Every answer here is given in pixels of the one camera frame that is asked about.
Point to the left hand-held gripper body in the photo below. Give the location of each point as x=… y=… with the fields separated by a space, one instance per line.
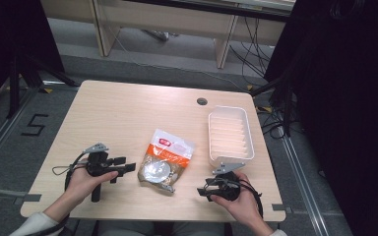
x=98 y=164

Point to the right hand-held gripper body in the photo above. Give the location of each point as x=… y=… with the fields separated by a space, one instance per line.
x=229 y=188

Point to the person's right hand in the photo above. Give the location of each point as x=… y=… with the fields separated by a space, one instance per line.
x=244 y=203

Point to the person's left hand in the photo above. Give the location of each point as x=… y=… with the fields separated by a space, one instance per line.
x=82 y=183

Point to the clear bag with orange label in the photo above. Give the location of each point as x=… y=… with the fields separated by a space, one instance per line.
x=167 y=159

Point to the white plastic basket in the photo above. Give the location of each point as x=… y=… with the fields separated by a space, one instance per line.
x=231 y=137

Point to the grey tape strip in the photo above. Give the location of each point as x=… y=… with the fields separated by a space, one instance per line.
x=280 y=207
x=29 y=198

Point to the person's legs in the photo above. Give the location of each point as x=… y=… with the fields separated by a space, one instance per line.
x=164 y=229

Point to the black tape floor mark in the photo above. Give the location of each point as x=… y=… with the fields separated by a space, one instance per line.
x=34 y=125

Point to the black metal stand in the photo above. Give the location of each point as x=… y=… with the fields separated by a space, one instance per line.
x=13 y=91
x=287 y=111

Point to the grey power strip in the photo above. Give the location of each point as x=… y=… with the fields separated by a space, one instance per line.
x=157 y=34

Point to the light wooden desk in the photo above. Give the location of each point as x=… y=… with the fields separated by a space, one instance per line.
x=164 y=19

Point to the black curtain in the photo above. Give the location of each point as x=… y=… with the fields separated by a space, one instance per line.
x=0 y=36
x=357 y=98

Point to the metal floor rail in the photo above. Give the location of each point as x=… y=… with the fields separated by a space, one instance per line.
x=305 y=183
x=3 y=131

